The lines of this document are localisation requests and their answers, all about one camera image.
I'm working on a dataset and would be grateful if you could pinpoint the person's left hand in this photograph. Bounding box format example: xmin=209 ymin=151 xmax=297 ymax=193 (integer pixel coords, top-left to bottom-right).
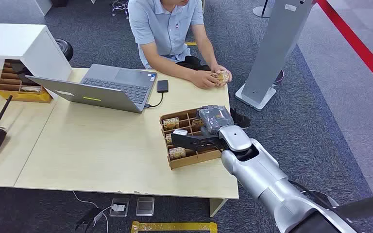
xmin=210 ymin=64 xmax=233 ymax=87

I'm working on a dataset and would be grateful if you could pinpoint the white power cable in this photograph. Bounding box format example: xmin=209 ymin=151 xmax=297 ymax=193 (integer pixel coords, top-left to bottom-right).
xmin=72 ymin=191 xmax=113 ymax=233

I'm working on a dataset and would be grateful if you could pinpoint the black drive cable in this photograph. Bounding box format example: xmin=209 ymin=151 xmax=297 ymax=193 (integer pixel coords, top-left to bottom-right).
xmin=144 ymin=92 xmax=165 ymax=109

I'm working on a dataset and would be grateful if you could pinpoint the grey kiosk stand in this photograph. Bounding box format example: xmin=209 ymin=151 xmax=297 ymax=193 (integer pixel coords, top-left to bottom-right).
xmin=235 ymin=0 xmax=316 ymax=112

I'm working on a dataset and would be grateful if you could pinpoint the metal floor socket box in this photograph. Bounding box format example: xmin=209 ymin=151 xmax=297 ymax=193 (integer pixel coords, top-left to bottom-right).
xmin=135 ymin=197 xmax=155 ymax=217
xmin=109 ymin=197 xmax=130 ymax=218

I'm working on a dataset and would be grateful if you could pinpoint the white cabinet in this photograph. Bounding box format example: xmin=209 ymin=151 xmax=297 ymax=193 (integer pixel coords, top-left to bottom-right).
xmin=0 ymin=23 xmax=73 ymax=82

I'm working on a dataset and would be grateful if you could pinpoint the wooden card organizer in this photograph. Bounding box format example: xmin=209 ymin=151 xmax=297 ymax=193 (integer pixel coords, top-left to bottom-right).
xmin=0 ymin=59 xmax=53 ymax=104

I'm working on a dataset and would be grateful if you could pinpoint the chrome chair base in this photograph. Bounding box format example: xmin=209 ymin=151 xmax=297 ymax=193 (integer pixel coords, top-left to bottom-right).
xmin=111 ymin=0 xmax=130 ymax=18

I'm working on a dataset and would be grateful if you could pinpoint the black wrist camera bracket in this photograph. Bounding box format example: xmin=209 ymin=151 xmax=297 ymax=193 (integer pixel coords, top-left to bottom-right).
xmin=171 ymin=133 xmax=226 ymax=153

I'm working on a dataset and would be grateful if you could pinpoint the black external drive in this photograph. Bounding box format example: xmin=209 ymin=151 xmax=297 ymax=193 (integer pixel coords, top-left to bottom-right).
xmin=156 ymin=80 xmax=169 ymax=94

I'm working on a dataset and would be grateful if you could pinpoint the wooden card tray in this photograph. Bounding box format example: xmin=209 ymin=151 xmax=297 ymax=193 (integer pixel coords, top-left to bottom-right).
xmin=159 ymin=107 xmax=226 ymax=170

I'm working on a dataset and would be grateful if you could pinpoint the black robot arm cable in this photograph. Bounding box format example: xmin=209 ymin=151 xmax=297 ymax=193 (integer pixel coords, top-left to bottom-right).
xmin=288 ymin=180 xmax=337 ymax=210

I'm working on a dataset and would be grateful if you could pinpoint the black round stool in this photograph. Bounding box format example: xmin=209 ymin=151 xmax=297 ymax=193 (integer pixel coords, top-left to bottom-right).
xmin=54 ymin=38 xmax=74 ymax=62

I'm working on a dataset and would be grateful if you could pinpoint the person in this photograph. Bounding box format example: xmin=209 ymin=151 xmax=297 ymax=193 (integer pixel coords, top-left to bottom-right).
xmin=128 ymin=0 xmax=233 ymax=90

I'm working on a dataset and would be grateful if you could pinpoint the grey laptop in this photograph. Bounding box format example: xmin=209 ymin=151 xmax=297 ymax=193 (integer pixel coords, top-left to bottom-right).
xmin=25 ymin=64 xmax=158 ymax=114

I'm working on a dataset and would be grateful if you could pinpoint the black shoe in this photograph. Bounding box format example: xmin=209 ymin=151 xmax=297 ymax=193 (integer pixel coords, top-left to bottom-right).
xmin=272 ymin=69 xmax=285 ymax=86
xmin=230 ymin=107 xmax=252 ymax=130

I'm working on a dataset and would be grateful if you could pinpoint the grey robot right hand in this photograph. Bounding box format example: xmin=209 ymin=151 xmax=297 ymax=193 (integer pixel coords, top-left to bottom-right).
xmin=197 ymin=104 xmax=235 ymax=136

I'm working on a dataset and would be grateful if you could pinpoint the pale wooden table leg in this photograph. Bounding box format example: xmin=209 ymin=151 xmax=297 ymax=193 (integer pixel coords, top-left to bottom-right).
xmin=209 ymin=198 xmax=229 ymax=218

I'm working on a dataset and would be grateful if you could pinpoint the round metal stand base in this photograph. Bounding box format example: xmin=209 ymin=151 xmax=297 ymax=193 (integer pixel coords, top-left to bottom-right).
xmin=253 ymin=0 xmax=275 ymax=18

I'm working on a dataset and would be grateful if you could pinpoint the black robot body bar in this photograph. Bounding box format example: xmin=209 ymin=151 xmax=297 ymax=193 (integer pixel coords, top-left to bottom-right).
xmin=332 ymin=191 xmax=373 ymax=221

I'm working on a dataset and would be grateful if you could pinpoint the person's right hand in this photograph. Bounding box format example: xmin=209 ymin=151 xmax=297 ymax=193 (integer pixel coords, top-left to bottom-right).
xmin=190 ymin=70 xmax=221 ymax=90

